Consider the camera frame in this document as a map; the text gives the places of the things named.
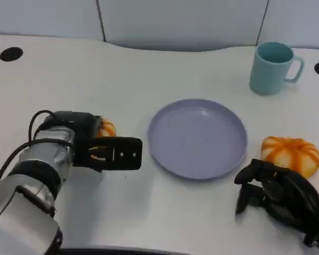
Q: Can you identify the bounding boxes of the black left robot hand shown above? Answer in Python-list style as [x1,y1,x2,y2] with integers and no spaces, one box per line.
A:
[43,110,103,142]

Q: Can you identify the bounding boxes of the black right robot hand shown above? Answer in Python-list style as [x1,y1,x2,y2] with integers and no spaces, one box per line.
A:
[233,158,319,248]

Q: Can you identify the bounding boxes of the orange white toy bread roll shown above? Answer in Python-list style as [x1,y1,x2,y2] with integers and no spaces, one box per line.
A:
[95,118,116,139]
[261,136,319,179]

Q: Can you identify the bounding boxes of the lilac plate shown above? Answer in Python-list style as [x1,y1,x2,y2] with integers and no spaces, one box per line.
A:
[147,98,248,182]

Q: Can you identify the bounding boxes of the pale green mug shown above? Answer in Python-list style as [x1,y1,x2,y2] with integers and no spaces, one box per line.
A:
[249,41,305,96]

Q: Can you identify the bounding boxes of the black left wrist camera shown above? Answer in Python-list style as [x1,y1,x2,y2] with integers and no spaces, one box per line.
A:
[73,136,144,172]

